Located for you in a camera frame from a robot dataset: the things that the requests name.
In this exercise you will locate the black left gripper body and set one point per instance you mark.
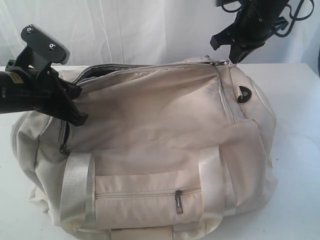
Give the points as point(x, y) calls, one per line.
point(43, 91)

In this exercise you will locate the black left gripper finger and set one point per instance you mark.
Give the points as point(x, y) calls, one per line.
point(64, 109)
point(72, 90)

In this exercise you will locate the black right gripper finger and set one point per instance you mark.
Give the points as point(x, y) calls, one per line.
point(223, 38)
point(239, 52)

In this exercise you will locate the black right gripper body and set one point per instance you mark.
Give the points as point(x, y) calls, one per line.
point(256, 21)

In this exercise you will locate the metal main zipper pull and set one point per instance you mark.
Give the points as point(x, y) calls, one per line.
point(216, 63)

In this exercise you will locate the cream fabric duffel bag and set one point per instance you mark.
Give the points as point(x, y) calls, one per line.
point(151, 130)

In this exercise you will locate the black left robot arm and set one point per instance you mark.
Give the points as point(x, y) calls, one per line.
point(8, 81)

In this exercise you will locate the white backdrop curtain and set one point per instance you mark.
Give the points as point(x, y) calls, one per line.
point(118, 31)

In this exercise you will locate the dark pocket zipper pull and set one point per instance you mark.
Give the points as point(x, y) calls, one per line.
point(178, 200)

